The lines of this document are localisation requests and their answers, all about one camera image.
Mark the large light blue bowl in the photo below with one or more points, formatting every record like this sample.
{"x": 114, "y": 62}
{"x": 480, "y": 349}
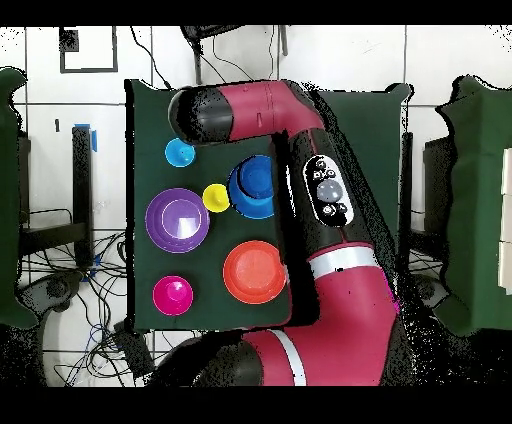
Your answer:
{"x": 252, "y": 208}

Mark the small dark blue bowl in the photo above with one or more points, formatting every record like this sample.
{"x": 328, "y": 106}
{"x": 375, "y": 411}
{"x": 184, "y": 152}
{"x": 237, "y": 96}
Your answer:
{"x": 256, "y": 176}

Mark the light blue cup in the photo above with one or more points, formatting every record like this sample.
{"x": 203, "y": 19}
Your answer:
{"x": 178, "y": 156}

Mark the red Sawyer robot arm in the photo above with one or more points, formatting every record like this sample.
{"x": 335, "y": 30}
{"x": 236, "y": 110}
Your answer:
{"x": 340, "y": 304}

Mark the yellow cup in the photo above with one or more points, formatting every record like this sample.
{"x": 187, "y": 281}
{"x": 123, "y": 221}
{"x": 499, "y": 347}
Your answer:
{"x": 216, "y": 198}

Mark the orange bowl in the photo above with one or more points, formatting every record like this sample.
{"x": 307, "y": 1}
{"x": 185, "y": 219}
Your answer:
{"x": 252, "y": 272}

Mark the purple bowl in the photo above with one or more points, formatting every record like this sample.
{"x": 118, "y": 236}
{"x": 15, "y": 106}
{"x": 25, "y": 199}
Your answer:
{"x": 177, "y": 220}

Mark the small crimson bowl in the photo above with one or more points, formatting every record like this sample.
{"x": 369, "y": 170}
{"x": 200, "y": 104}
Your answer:
{"x": 172, "y": 296}

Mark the dark green tablecloth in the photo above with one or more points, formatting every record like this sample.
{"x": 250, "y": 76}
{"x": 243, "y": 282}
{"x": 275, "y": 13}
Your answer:
{"x": 360, "y": 120}

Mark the black tripod stand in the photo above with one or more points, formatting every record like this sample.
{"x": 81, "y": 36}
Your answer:
{"x": 197, "y": 56}

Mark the blue tape strip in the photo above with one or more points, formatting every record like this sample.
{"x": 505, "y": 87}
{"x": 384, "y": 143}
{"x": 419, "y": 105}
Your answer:
{"x": 94, "y": 140}

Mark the black power strip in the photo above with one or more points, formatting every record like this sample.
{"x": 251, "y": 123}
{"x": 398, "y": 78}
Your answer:
{"x": 134, "y": 352}

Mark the side table with green cloth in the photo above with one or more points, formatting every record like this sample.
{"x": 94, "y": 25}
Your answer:
{"x": 8, "y": 200}
{"x": 480, "y": 200}

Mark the white boxes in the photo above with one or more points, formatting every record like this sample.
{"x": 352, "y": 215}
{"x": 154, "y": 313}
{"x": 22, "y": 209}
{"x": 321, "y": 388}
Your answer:
{"x": 507, "y": 220}

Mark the black metal frame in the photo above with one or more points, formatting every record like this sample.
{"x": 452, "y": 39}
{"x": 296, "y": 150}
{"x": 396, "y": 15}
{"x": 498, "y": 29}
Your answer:
{"x": 82, "y": 192}
{"x": 436, "y": 180}

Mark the dark square floor frame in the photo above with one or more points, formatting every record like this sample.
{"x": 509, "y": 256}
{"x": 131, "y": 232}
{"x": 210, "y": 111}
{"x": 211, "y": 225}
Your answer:
{"x": 114, "y": 52}

